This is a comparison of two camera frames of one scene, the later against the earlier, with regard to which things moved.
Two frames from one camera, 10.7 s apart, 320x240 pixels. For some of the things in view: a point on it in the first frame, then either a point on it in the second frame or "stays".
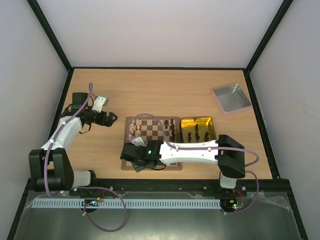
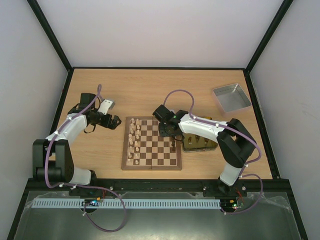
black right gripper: (128, 155) to (169, 131)
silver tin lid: (232, 97) stays
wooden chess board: (166, 129) stays
